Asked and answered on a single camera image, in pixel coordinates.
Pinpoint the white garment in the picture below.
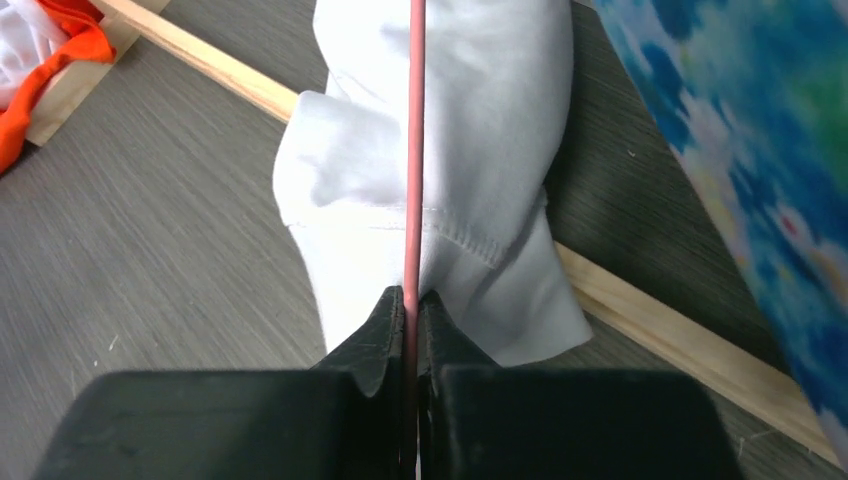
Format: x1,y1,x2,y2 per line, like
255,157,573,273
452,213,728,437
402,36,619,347
273,0,592,366

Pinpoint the white and orange clothes pile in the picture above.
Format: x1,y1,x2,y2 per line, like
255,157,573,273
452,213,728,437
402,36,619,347
1,0,116,171

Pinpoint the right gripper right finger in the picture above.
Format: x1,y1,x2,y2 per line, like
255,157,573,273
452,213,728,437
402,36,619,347
418,292,742,479

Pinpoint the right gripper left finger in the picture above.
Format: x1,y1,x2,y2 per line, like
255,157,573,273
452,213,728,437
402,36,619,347
35,287,406,479

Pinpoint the blue patterned garment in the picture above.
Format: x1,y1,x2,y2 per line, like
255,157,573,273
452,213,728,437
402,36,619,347
595,1,847,462

